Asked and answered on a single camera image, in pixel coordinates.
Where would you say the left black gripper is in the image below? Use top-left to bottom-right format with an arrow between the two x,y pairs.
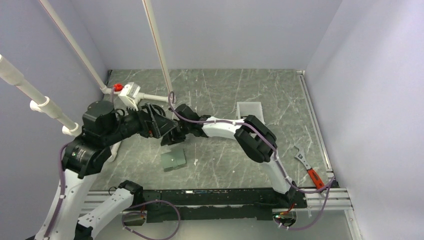
103,100 -> 178,145

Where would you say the green card holder wallet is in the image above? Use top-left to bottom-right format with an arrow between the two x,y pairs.
160,148 -> 187,172

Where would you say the clear plastic bin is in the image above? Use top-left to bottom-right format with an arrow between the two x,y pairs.
236,101 -> 265,123

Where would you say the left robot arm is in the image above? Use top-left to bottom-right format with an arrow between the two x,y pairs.
34,100 -> 178,240

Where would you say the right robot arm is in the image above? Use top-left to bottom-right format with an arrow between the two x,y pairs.
161,91 -> 295,208

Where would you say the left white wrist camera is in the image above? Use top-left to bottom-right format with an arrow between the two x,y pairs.
113,82 -> 142,111

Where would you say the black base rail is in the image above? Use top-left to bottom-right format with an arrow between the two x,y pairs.
126,187 -> 307,223

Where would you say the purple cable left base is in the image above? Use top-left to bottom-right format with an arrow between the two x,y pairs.
121,199 -> 182,240

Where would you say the purple cable base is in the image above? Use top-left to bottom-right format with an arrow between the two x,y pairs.
121,199 -> 182,240
273,177 -> 336,232

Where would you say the white pvc pipe frame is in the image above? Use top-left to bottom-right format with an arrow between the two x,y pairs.
0,0 -> 177,163

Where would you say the red handled adjustable wrench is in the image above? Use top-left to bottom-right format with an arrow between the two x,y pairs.
293,145 -> 325,189

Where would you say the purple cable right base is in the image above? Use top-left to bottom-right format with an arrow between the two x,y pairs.
273,177 -> 336,232

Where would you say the aluminium rail right side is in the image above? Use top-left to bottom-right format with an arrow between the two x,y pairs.
296,70 -> 354,212

